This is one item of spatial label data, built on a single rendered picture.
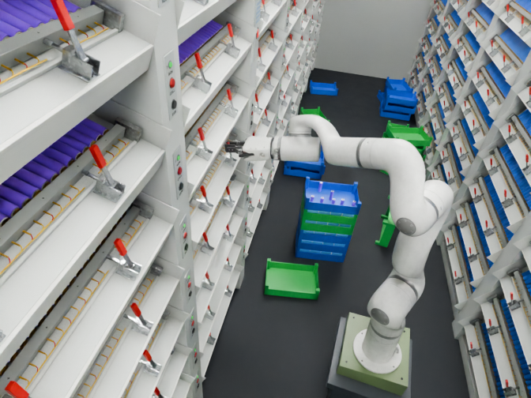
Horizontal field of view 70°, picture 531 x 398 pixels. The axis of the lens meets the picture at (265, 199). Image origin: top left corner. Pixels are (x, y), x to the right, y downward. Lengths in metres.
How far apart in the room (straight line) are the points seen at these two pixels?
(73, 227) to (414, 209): 0.78
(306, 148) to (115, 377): 0.84
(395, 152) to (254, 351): 1.28
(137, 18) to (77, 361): 0.55
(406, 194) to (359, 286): 1.34
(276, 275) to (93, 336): 1.64
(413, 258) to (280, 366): 1.00
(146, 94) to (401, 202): 0.68
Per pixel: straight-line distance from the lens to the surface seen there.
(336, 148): 1.17
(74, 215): 0.63
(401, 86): 4.61
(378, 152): 1.09
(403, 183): 1.07
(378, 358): 1.63
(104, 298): 0.77
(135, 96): 0.74
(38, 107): 0.49
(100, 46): 0.63
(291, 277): 2.27
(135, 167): 0.71
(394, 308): 1.31
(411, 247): 1.19
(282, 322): 2.09
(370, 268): 2.45
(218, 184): 1.31
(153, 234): 0.86
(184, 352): 1.36
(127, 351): 0.93
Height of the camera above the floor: 1.76
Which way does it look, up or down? 40 degrees down
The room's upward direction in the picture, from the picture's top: 6 degrees clockwise
